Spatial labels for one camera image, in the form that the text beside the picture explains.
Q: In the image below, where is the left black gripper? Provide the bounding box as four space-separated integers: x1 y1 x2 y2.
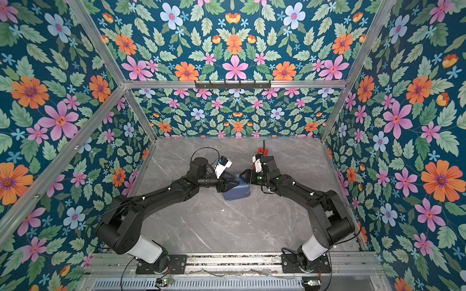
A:
197 170 240 192

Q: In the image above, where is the light blue wrapping paper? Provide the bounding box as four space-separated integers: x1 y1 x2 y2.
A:
222 174 251 201

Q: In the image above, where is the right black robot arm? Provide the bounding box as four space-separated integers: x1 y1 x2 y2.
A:
240 156 356 265

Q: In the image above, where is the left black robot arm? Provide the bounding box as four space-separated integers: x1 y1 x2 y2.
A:
96 156 239 272

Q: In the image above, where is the red tape dispenser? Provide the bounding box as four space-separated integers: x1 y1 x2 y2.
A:
257 148 268 156

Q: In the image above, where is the white ventilation grille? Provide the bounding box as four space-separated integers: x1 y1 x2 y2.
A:
91 277 304 291

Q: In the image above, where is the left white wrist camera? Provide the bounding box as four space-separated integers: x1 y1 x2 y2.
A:
214 156 232 179

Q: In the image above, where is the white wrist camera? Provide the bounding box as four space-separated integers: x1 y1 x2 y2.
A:
252 154 263 173
214 156 232 179

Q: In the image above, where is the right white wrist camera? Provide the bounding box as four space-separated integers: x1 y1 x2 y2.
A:
252 154 263 173

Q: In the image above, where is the black hook rail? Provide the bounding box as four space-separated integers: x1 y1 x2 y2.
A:
194 81 272 90

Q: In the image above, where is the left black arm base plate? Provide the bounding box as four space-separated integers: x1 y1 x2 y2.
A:
135 255 188 275

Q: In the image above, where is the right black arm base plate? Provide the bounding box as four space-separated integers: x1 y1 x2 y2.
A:
281 252 331 274

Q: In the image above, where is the aluminium front mounting rail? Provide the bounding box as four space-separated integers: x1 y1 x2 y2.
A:
81 251 383 277

